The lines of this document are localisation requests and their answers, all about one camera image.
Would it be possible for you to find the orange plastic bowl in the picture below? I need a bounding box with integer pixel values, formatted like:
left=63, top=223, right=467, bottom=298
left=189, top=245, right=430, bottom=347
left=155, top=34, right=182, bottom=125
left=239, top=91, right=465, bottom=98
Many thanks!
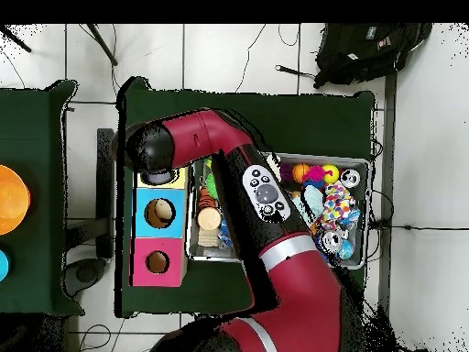
left=0, top=164, right=32, bottom=236

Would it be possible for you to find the blue plastic bowl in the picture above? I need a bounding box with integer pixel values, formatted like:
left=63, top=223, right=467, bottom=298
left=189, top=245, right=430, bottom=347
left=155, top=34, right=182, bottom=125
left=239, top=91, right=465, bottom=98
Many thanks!
left=0, top=248, right=12, bottom=283

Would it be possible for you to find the pink spiky ball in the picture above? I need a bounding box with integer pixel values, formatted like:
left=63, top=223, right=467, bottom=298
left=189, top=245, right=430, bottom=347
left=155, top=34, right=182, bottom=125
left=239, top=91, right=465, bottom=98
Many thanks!
left=303, top=165, right=327, bottom=184

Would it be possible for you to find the tan round wooden block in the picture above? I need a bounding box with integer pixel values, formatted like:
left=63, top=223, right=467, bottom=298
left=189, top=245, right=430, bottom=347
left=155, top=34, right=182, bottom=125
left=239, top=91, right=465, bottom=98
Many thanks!
left=197, top=206, right=223, bottom=232

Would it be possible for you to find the thin black floor cable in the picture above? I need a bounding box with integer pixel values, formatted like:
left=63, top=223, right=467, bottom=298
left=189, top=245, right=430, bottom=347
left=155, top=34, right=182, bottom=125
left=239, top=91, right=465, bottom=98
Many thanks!
left=234, top=23, right=268, bottom=94

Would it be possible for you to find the polka-dot cloth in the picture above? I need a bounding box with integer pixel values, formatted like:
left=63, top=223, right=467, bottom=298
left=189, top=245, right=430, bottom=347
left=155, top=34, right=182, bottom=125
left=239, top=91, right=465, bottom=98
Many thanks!
left=318, top=182, right=360, bottom=230

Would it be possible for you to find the black backpack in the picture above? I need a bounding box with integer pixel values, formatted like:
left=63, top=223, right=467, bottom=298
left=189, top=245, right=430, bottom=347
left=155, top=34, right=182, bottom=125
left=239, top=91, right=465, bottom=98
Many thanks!
left=313, top=23, right=433, bottom=89

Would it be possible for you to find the silver drink can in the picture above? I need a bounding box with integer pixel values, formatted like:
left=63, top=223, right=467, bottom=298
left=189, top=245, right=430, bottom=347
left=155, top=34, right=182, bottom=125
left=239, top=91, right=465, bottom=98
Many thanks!
left=320, top=230, right=344, bottom=255

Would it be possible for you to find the small orange basketball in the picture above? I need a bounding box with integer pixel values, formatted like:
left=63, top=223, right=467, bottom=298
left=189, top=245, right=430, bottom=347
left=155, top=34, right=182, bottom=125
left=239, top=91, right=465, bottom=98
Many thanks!
left=291, top=162, right=312, bottom=184

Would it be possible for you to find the dark green side tablecloth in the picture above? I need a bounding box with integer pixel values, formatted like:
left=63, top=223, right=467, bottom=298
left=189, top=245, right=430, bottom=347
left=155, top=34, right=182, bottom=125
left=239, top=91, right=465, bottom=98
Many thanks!
left=0, top=79, right=83, bottom=316

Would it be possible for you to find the clear mesh bin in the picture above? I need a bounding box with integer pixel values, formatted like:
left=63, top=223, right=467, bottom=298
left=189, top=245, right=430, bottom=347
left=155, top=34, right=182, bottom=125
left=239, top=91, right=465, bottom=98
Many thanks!
left=185, top=149, right=372, bottom=271

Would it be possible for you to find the green spiky ball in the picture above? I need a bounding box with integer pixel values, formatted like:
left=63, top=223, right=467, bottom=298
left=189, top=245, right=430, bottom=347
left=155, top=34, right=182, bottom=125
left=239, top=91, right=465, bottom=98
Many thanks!
left=204, top=157, right=220, bottom=198

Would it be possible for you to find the black tripod leg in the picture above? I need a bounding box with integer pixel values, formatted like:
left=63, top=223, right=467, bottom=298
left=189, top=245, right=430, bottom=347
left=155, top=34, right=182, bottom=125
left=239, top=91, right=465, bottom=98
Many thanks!
left=0, top=25, right=34, bottom=54
left=86, top=23, right=118, bottom=67

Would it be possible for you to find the wooden box with three holes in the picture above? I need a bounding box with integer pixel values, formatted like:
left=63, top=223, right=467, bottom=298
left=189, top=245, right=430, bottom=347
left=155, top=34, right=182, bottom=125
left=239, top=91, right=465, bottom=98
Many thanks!
left=131, top=167, right=193, bottom=289

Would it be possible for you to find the mint green cloth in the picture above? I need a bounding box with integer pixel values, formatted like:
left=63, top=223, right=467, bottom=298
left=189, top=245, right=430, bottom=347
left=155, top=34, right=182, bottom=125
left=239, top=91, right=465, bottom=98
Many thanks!
left=301, top=184, right=325, bottom=225

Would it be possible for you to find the grey round base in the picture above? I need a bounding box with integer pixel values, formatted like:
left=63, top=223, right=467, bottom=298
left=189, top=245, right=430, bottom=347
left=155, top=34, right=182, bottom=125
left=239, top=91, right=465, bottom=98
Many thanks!
left=64, top=258, right=107, bottom=298

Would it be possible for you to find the black cable with plug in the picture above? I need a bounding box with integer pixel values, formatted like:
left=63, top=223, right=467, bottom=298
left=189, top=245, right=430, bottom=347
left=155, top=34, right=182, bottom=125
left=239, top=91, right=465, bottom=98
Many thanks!
left=275, top=64, right=318, bottom=81

